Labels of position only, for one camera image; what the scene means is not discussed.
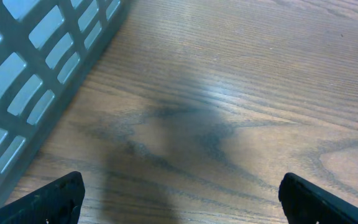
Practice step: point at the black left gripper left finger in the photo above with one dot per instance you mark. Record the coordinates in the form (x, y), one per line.
(58, 202)

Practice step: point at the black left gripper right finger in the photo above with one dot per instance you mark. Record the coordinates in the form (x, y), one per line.
(304, 202)

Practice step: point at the grey plastic mesh basket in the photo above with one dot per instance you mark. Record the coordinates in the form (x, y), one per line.
(47, 48)

